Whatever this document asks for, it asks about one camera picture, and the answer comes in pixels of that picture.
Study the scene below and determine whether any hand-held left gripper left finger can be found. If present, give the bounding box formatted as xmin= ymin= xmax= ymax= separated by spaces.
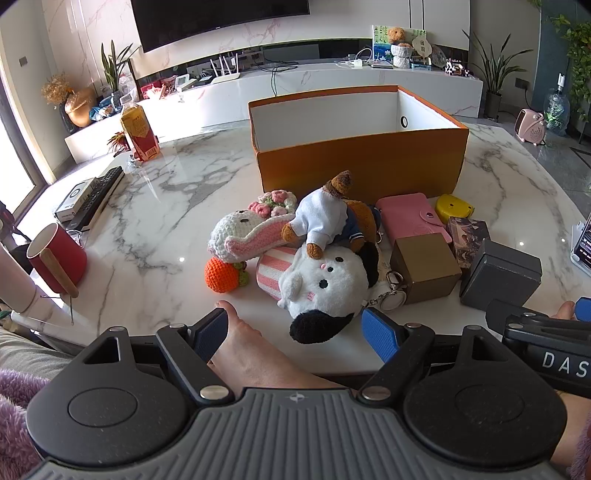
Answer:
xmin=74 ymin=308 xmax=234 ymax=404

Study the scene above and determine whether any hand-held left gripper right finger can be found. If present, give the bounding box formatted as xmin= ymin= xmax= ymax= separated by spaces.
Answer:
xmin=358 ymin=308 xmax=522 ymax=401

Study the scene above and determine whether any orange crochet fruit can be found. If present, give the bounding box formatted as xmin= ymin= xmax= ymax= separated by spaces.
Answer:
xmin=204 ymin=257 xmax=250 ymax=294

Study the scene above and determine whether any white and black cat plush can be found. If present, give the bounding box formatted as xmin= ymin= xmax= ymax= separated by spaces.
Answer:
xmin=277 ymin=242 xmax=380 ymax=345

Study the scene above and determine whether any gold cardboard box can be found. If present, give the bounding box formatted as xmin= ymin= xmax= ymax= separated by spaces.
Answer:
xmin=390 ymin=233 xmax=462 ymax=305

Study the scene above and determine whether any pink striped plush cushion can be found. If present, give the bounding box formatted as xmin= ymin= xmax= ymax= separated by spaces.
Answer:
xmin=256 ymin=246 xmax=301 ymax=301

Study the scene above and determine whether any dark grey box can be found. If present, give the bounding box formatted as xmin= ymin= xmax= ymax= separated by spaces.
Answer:
xmin=460 ymin=239 xmax=543 ymax=311

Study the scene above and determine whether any white crochet bunny with flowers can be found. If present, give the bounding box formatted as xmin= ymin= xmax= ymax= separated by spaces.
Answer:
xmin=208 ymin=189 xmax=298 ymax=264

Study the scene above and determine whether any brown teddy bear white shirt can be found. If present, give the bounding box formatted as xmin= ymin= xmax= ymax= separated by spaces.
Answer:
xmin=281 ymin=171 xmax=384 ymax=259

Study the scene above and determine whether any yellow case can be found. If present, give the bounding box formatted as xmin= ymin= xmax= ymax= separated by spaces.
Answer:
xmin=435 ymin=194 xmax=475 ymax=225

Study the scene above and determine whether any orange cardboard box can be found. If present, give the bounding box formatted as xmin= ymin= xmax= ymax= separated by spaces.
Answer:
xmin=248 ymin=85 xmax=470 ymax=204

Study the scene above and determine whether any person's right forearm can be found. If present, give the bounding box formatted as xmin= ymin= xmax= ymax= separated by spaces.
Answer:
xmin=549 ymin=391 xmax=591 ymax=468

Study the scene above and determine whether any phone on stand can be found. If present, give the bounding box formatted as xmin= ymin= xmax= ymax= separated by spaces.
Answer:
xmin=571 ymin=215 xmax=591 ymax=278

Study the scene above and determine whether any pink card wallet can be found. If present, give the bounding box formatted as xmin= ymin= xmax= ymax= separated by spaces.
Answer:
xmin=375 ymin=193 xmax=453 ymax=247

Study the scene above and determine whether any dark patterned box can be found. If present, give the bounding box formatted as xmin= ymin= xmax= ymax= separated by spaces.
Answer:
xmin=447 ymin=217 xmax=491 ymax=271

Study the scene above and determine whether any wooden stick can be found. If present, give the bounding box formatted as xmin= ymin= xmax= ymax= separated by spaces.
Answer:
xmin=41 ymin=250 xmax=79 ymax=298

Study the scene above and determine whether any red cup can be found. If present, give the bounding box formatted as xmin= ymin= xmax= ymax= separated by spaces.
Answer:
xmin=26 ymin=223 xmax=88 ymax=295

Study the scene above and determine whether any black remote control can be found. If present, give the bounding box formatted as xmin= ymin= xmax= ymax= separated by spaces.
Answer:
xmin=69 ymin=166 xmax=125 ymax=232

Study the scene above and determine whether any pink heater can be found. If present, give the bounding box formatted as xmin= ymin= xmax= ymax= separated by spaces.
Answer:
xmin=516 ymin=107 xmax=548 ymax=147

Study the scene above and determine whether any white flat device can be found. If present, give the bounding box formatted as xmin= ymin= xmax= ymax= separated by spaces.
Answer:
xmin=54 ymin=178 xmax=100 ymax=221

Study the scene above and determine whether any clear water jug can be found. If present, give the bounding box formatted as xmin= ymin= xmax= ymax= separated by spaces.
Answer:
xmin=544 ymin=73 xmax=574 ymax=136

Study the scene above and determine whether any purple fluffy garment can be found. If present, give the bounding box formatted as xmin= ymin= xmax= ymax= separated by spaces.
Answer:
xmin=0 ymin=368 xmax=49 ymax=480

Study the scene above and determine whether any orange drink bottle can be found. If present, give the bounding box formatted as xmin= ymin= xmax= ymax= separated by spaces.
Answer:
xmin=120 ymin=102 xmax=161 ymax=161

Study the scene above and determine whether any tall potted plant dark pot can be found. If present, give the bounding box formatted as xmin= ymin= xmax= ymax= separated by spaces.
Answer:
xmin=464 ymin=30 xmax=533 ymax=119

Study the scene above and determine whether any white marble cabinet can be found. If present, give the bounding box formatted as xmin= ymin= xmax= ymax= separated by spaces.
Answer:
xmin=65 ymin=62 xmax=484 ymax=164

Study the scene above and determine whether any hanging vine plant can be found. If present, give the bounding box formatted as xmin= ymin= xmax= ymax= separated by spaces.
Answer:
xmin=549 ymin=14 xmax=591 ymax=121

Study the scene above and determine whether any white router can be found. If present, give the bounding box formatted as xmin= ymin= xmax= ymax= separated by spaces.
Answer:
xmin=210 ymin=53 xmax=243 ymax=84

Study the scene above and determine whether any gold vase with dried flowers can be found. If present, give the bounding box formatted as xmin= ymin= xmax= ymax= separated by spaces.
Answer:
xmin=41 ymin=74 xmax=99 ymax=128

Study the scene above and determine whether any green potted plant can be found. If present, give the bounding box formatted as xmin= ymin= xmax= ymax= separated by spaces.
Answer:
xmin=100 ymin=39 xmax=139 ymax=95

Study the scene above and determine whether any small teddy bear in pot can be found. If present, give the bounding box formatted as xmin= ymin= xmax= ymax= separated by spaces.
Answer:
xmin=387 ymin=27 xmax=413 ymax=69

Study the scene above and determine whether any landscape painting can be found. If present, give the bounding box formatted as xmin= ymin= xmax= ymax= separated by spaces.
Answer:
xmin=372 ymin=25 xmax=428 ymax=61

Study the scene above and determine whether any black television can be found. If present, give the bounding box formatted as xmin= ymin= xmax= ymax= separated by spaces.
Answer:
xmin=130 ymin=0 xmax=311 ymax=53

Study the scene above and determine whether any round metal keychain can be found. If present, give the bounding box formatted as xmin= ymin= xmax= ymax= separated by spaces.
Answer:
xmin=367 ymin=270 xmax=409 ymax=311

